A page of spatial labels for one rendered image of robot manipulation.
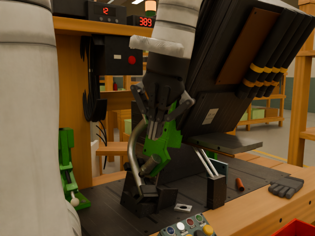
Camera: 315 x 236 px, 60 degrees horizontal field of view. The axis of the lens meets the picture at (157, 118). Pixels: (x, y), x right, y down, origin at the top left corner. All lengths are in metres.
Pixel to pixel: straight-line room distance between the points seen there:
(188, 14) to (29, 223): 0.36
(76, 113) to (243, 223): 0.72
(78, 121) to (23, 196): 0.91
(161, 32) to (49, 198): 0.32
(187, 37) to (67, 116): 0.75
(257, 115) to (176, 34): 6.77
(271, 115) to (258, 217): 6.68
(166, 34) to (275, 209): 0.77
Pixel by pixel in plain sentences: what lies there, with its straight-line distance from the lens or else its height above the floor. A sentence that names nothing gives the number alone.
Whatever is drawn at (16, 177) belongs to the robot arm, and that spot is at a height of 1.28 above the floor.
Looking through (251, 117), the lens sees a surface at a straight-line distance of 7.11.
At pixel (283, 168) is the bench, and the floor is 0.88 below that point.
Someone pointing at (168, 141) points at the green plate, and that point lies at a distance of 0.92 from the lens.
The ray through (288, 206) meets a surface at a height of 0.89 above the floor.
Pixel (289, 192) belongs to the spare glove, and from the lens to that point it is 1.15.
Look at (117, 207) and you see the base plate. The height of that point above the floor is 0.90.
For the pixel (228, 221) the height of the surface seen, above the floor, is 0.90.
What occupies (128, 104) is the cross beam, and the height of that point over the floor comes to 1.21.
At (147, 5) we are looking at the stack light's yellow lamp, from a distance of 1.37.
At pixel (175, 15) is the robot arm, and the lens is 0.46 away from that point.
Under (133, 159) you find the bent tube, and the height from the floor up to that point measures 1.05.
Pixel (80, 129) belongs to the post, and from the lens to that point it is 1.15.
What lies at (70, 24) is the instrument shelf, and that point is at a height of 1.52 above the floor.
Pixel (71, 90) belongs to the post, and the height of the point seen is 1.29.
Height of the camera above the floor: 1.35
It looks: 9 degrees down
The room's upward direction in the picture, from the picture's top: straight up
